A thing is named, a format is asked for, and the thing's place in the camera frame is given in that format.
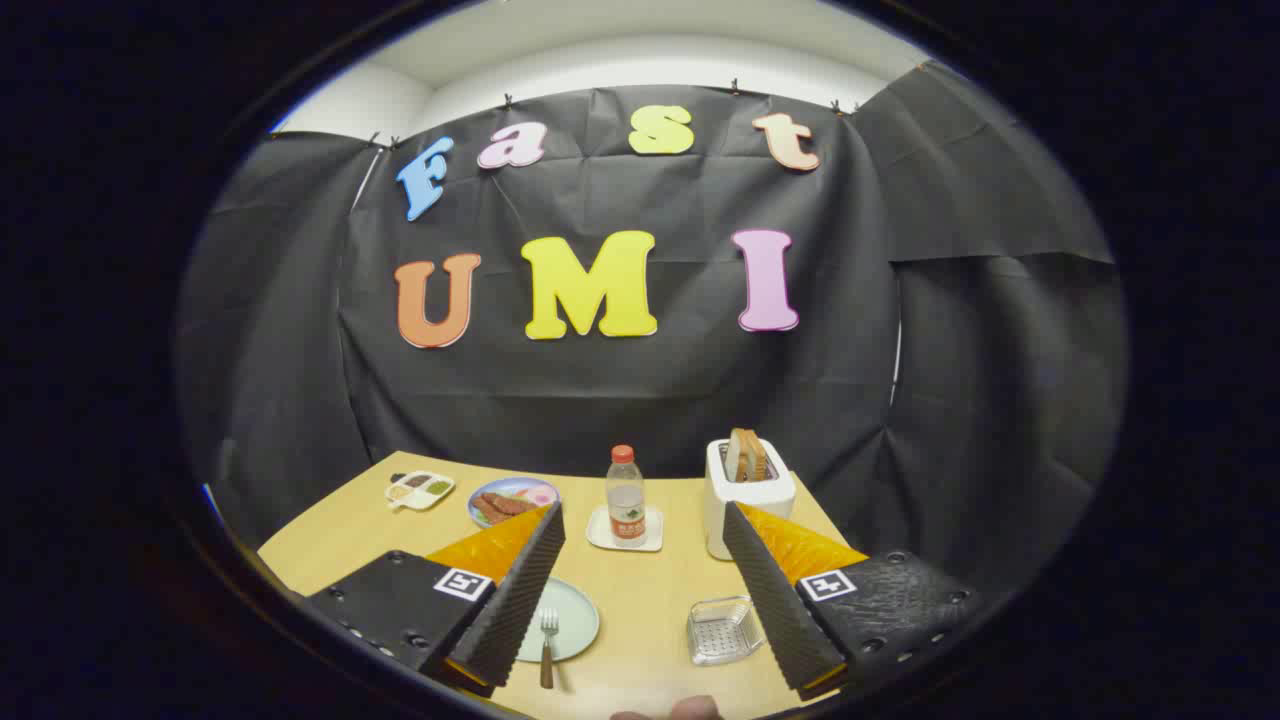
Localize white square coaster tray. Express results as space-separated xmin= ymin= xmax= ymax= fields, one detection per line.
xmin=586 ymin=505 xmax=665 ymax=553

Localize white compartment sauce dish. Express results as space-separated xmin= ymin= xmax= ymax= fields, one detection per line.
xmin=385 ymin=470 xmax=456 ymax=512

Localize white toaster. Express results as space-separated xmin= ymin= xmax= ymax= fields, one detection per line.
xmin=703 ymin=437 xmax=797 ymax=561

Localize clear water bottle red cap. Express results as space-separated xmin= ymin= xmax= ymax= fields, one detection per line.
xmin=605 ymin=445 xmax=648 ymax=548

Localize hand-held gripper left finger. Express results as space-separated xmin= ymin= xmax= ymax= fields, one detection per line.
xmin=300 ymin=500 xmax=568 ymax=691

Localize pale green plate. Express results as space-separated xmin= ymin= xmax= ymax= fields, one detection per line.
xmin=515 ymin=577 xmax=601 ymax=663

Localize colourful printed plate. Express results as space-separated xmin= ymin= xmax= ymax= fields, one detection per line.
xmin=467 ymin=477 xmax=561 ymax=529

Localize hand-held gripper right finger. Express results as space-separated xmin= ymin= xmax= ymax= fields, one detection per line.
xmin=722 ymin=500 xmax=983 ymax=696

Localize brown meat slices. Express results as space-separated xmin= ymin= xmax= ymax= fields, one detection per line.
xmin=475 ymin=492 xmax=541 ymax=524

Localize clear plastic drain tray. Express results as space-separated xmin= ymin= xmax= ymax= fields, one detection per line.
xmin=686 ymin=596 xmax=766 ymax=667

